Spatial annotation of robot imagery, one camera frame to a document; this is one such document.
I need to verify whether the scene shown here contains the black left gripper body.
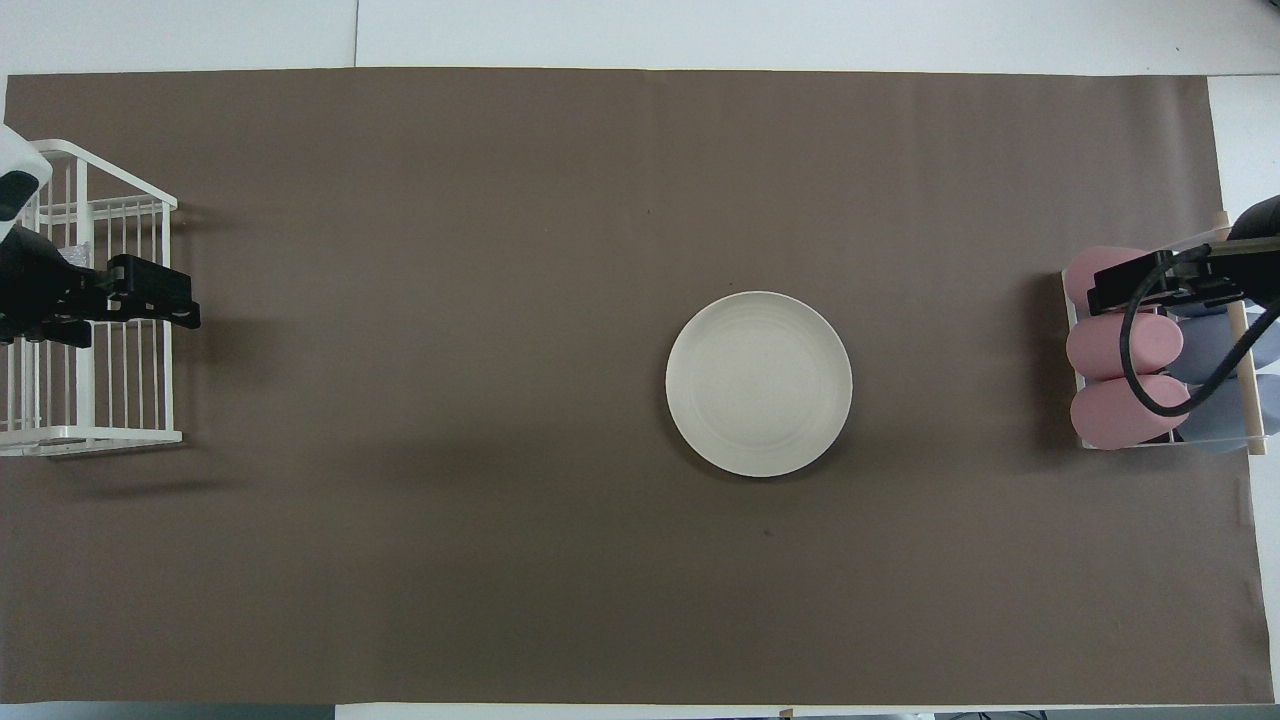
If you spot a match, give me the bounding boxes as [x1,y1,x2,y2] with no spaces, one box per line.
[0,225,111,347]

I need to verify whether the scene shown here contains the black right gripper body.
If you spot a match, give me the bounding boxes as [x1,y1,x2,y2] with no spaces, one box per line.
[1172,195,1280,309]

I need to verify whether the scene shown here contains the cream round plate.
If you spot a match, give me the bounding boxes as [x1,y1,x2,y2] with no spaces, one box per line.
[665,291,854,478]

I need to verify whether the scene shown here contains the pink plastic cup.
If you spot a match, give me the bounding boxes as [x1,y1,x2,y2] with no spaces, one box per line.
[1066,312,1185,382]
[1064,246,1153,312]
[1070,374,1194,451]

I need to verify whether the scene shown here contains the cup rack with wooden bar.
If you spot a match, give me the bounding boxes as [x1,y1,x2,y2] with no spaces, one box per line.
[1060,210,1269,458]

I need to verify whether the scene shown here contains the brown table mat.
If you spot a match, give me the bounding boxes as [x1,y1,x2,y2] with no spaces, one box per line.
[0,67,1253,707]

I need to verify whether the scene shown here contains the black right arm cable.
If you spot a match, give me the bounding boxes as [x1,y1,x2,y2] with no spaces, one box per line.
[1119,238,1280,419]

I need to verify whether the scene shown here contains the white wire dish rack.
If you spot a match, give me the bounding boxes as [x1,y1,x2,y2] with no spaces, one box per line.
[0,139,185,458]

